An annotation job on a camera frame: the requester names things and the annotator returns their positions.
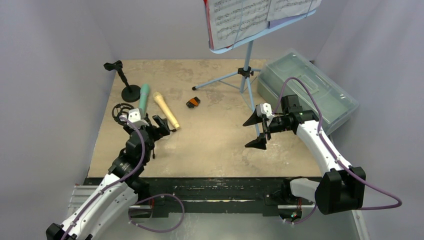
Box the black tripod mic stand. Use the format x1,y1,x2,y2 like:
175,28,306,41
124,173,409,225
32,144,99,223
111,103,175,158

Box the beige condenser microphone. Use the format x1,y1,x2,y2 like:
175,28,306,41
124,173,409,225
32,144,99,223
153,91,181,130

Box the teal toy microphone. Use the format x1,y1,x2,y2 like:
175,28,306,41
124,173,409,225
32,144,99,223
138,83,150,117

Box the black round-base mic stand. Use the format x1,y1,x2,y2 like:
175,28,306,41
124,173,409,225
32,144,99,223
103,60,141,103

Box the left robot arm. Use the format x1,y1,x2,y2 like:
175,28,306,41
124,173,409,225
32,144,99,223
46,113,171,240

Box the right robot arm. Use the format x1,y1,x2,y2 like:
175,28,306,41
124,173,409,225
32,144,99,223
243,94,366,215

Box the orange black hex key set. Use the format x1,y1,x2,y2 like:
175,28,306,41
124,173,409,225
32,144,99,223
186,96,201,109

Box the blue music stand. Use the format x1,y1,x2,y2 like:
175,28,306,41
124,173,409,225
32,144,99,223
192,9,317,137

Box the translucent green storage box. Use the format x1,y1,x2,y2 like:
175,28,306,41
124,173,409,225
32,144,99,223
257,49,359,135

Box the sheet music pages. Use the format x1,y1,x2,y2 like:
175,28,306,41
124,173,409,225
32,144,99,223
204,0,322,53

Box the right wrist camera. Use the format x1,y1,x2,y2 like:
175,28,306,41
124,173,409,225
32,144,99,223
255,103,275,126

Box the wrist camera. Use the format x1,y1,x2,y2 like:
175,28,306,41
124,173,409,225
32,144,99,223
255,103,275,126
120,108,149,129

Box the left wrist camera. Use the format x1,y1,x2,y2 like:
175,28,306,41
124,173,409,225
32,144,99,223
120,108,149,129

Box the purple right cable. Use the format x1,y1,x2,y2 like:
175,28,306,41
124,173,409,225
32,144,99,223
273,77,403,226

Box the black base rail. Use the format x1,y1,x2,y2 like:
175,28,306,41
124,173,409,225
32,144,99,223
82,177,316,219

